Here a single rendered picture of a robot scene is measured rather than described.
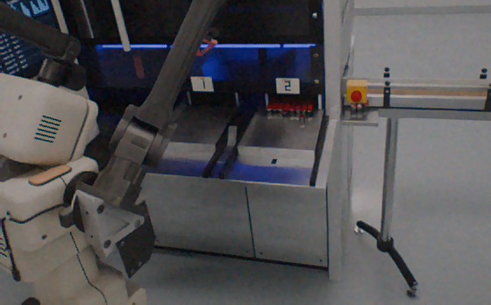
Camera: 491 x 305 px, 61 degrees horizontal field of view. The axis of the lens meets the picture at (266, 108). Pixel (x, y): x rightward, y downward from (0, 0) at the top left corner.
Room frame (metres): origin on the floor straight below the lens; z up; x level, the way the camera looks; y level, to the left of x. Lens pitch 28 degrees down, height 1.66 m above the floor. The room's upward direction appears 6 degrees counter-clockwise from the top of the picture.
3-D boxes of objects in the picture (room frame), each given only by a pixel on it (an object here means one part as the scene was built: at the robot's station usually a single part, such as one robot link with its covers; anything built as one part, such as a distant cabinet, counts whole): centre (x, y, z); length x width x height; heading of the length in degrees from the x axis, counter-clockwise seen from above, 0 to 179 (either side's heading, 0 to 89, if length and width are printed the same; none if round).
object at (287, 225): (2.11, 0.58, 0.44); 2.06 x 1.00 x 0.88; 74
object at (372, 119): (1.39, -0.36, 0.87); 0.14 x 0.13 x 0.02; 164
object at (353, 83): (1.36, -0.34, 0.99); 0.08 x 0.07 x 0.07; 164
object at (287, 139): (1.31, -0.06, 0.90); 0.34 x 0.26 x 0.04; 164
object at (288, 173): (1.29, 0.12, 0.87); 0.70 x 0.48 x 0.02; 74
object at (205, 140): (1.40, 0.26, 0.90); 0.34 x 0.26 x 0.04; 164
